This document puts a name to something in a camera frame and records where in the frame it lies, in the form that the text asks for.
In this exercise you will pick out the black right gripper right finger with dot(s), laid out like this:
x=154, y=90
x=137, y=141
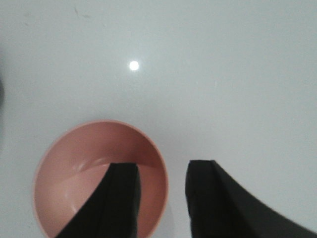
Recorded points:
x=219, y=207

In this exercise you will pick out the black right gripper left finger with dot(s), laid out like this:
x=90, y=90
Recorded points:
x=112, y=209

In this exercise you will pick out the pink bowl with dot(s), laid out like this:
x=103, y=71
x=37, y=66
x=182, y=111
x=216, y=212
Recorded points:
x=75, y=164

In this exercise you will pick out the dark blue saucepan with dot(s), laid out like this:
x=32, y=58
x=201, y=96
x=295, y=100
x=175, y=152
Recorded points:
x=2, y=93

